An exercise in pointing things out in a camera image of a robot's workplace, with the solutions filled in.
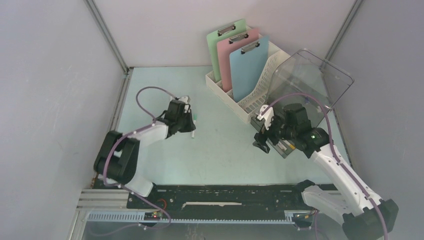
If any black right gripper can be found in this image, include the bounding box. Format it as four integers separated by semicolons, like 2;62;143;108
252;113;296;154

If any light green cap marker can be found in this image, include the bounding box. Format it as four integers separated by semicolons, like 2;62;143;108
191;114;197;139

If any white file organizer rack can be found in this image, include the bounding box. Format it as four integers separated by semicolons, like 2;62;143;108
205;41;290;124

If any blue clipboard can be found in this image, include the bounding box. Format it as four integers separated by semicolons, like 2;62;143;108
229;36;269;103

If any clear grey drawer box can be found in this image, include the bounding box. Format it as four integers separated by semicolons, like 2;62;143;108
249;48;355;160

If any pink clipboard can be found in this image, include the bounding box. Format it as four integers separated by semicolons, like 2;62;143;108
217;28;260;93

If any green clipboard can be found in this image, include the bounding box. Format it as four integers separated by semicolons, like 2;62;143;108
206;18;246;83

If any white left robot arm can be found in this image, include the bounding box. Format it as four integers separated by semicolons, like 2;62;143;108
93;95;196;208

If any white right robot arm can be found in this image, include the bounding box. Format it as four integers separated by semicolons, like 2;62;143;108
253;103;399;240

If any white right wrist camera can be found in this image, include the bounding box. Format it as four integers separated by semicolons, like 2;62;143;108
256;104;274;130

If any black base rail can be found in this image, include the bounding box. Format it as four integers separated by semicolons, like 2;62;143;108
124;184;316;220

